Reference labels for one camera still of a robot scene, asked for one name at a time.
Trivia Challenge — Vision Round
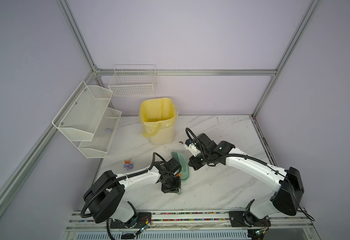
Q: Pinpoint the yellow bin liner bag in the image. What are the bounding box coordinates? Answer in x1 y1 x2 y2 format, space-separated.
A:
139 98 179 138

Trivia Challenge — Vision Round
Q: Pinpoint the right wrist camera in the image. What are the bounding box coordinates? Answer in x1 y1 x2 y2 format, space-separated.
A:
185 139 201 157

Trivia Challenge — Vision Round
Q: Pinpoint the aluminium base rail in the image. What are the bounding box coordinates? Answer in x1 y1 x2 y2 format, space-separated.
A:
63 210 320 240

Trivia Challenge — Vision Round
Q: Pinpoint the lower white mesh shelf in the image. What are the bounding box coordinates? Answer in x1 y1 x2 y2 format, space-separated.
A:
78 108 122 159

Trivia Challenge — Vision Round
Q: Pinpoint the white wire wall basket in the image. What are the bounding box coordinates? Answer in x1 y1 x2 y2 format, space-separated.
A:
108 65 157 97

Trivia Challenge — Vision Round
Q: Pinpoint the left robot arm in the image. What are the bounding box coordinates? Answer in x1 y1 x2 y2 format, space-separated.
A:
80 152 183 228

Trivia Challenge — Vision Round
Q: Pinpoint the purple scrap far left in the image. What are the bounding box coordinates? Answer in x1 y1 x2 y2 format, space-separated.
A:
123 160 134 171

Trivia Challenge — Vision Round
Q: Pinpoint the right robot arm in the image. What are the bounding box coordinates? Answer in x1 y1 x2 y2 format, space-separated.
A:
185 128 315 227

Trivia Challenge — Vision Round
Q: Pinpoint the cream trash bin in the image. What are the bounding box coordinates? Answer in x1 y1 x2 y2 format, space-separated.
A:
139 97 178 146

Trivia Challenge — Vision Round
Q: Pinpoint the green dustpan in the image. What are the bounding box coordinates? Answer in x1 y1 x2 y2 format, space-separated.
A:
171 152 190 183

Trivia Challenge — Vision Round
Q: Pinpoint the upper white mesh shelf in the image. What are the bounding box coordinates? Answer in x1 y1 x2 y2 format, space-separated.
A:
52 82 113 142

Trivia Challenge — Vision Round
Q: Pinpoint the white mesh shelf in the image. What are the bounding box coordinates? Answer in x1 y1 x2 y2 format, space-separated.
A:
78 108 122 159
52 82 113 142

